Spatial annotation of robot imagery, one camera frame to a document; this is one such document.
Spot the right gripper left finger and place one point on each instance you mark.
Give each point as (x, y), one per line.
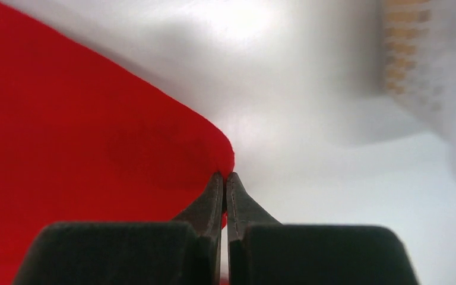
(185, 250)

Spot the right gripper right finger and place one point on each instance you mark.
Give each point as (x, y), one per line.
(264, 251)

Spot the red t-shirt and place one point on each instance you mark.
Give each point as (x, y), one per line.
(81, 138)

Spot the yellow garment in basket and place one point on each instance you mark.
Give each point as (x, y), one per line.
(406, 29)

